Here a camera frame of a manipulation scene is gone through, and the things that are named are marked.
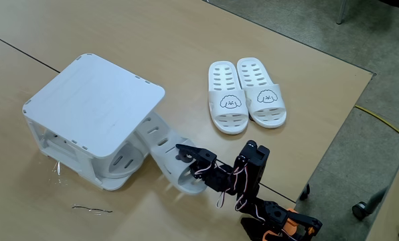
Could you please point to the grey bear slipper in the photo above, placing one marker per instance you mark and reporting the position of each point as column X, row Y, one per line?
column 162, row 144
column 119, row 165

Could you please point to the white dog slipper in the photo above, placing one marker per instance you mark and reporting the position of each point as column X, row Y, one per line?
column 228, row 120
column 266, row 114

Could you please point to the white two-shelf shoe rack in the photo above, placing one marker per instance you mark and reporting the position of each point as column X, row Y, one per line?
column 92, row 100

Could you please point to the clear tape strip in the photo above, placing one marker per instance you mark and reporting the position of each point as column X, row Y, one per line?
column 92, row 210

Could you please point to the clear tape piece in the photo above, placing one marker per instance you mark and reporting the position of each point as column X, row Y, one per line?
column 57, row 168

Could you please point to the black caster wheel with leg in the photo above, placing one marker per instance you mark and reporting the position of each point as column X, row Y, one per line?
column 360, row 211

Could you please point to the metal chair leg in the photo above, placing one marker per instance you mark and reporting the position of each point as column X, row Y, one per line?
column 341, row 11

